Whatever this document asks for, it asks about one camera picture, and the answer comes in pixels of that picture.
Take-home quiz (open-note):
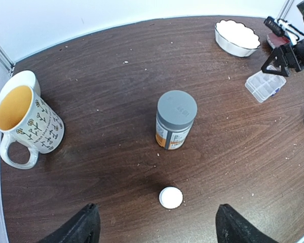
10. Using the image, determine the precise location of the white orange vitamin bottle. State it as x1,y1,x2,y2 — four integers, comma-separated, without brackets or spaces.
156,90,198,150

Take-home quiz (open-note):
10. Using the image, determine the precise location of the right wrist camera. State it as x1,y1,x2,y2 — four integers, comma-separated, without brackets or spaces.
263,16,285,37

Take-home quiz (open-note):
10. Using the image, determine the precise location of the white scalloped bowl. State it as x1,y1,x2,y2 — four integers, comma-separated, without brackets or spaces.
215,20,260,58

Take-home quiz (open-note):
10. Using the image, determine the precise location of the floral mug with yellow interior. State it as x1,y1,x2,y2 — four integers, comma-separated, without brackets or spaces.
0,70,65,170

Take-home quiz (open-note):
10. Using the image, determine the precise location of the small white capped bottle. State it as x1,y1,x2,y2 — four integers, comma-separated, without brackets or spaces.
159,186,183,210

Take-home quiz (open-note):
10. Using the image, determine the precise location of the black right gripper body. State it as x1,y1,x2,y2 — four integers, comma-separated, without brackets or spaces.
283,39,304,72

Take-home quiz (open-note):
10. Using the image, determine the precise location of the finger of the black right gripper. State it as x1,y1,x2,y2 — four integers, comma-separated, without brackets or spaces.
261,46,290,76

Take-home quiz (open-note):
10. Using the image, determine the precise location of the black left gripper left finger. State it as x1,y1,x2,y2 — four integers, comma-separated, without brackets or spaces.
38,204,101,242

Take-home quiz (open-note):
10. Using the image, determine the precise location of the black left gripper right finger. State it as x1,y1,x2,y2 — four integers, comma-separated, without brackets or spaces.
215,204,277,243

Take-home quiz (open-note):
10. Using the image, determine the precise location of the clear plastic pill organizer box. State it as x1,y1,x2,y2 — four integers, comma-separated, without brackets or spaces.
245,71,286,103

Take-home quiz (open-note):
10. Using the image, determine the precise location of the red floral plate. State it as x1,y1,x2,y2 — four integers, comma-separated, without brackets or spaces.
267,32,290,49

